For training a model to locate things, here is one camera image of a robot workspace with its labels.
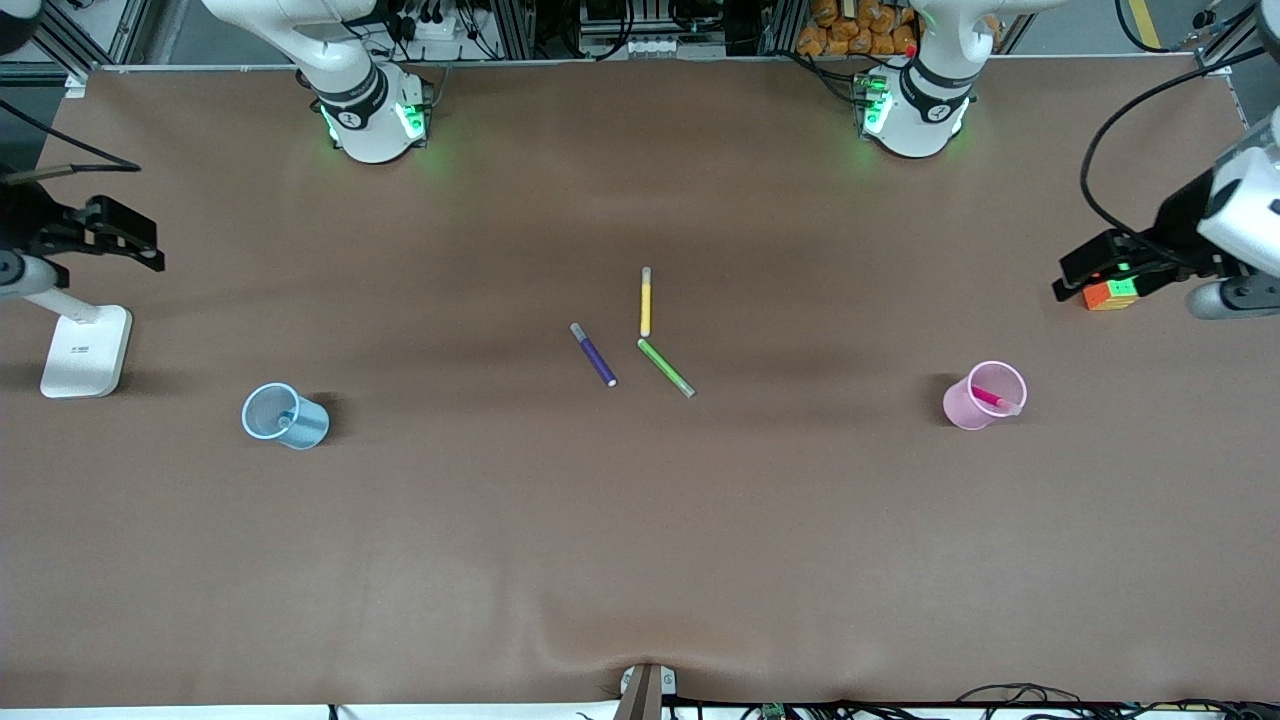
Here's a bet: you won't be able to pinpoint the multicoloured puzzle cube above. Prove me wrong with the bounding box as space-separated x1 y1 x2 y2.
1085 277 1141 312

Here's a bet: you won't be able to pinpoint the pink plastic cup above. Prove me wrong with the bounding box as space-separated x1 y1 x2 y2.
943 360 1028 432

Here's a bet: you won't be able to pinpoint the light blue plastic cup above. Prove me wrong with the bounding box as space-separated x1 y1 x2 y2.
241 382 331 451

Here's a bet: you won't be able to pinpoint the orange bagged items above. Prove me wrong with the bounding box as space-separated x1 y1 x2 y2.
797 0 921 58

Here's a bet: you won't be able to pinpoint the white power strip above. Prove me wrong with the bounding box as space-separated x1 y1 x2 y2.
395 12 479 43

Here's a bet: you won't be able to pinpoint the green marker pen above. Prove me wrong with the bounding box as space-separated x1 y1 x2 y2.
637 338 696 399

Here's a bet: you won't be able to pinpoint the purple marker pen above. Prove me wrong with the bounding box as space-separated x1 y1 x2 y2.
570 322 619 389

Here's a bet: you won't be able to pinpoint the brown table cover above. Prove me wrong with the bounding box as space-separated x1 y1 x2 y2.
0 55 1280 706

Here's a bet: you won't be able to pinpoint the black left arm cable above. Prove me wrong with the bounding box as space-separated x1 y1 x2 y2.
1080 0 1280 271

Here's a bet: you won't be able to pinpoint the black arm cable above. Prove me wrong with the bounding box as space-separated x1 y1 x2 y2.
0 100 141 186
1080 0 1280 271

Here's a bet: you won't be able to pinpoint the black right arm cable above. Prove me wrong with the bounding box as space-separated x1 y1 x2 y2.
0 100 141 186

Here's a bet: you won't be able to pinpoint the aluminium frame post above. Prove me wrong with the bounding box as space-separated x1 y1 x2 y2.
1195 0 1280 76
40 0 113 69

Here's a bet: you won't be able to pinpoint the black cable bundle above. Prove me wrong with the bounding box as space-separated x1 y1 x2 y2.
955 683 1280 720

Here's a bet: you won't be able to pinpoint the metal edge bracket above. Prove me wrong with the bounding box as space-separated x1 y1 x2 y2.
613 663 678 720

